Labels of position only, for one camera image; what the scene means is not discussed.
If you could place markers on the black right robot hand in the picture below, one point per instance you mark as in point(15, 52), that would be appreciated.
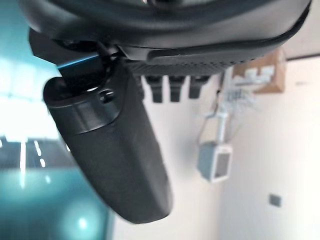
point(120, 150)

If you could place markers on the white wall-mounted medical monitor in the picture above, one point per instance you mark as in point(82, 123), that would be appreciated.
point(216, 160)

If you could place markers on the grey wall socket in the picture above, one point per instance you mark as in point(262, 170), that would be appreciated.
point(275, 200)

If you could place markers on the wooden wall shelf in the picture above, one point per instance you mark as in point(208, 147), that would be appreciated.
point(265, 72)

